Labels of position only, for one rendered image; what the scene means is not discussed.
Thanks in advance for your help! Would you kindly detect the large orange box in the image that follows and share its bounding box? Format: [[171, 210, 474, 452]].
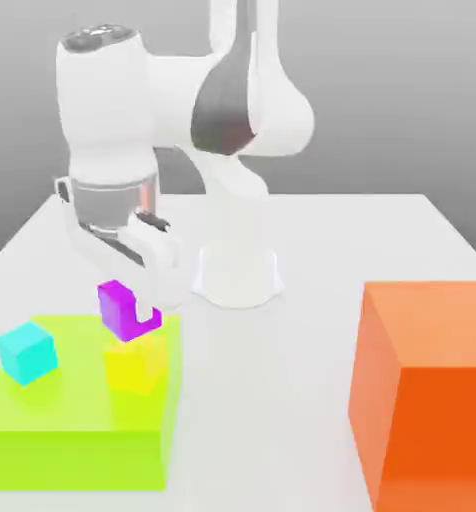
[[347, 280, 476, 512]]

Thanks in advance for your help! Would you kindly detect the small purple cube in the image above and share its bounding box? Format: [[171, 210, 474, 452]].
[[96, 278, 163, 344]]

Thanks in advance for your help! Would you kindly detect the small cyan cube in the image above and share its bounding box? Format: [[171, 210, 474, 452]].
[[0, 320, 59, 387]]

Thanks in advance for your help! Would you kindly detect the small yellow cube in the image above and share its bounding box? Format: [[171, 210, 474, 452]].
[[103, 334, 169, 396]]

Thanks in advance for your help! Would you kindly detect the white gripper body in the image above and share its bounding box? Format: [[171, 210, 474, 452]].
[[64, 214, 183, 310]]

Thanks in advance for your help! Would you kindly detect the large lime green box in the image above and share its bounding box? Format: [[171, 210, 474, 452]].
[[0, 313, 183, 492]]

